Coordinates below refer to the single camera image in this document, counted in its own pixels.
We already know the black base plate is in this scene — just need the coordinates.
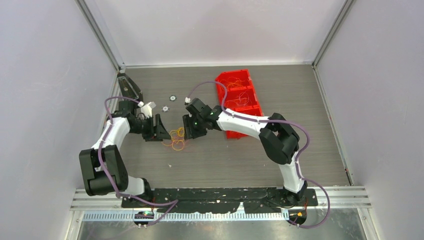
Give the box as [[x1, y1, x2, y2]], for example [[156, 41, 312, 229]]
[[140, 187, 318, 214]]

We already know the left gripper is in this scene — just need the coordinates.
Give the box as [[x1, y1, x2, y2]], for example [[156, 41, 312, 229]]
[[128, 114, 171, 142]]

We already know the black metronome box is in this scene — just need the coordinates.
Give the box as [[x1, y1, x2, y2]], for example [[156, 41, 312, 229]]
[[117, 73, 144, 102]]

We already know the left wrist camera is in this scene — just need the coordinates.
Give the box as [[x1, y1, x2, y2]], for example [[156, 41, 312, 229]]
[[137, 101, 156, 119]]

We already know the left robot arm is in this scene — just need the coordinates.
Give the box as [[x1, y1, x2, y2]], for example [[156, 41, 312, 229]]
[[79, 97, 171, 207]]

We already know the green poker chip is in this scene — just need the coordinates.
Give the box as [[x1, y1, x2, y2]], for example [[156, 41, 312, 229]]
[[169, 95, 177, 102]]

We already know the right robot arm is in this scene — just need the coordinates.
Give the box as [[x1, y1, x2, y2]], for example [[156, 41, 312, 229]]
[[182, 97, 308, 205]]

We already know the red compartment bin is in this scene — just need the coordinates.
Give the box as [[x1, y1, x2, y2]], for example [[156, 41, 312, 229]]
[[214, 68, 266, 141]]

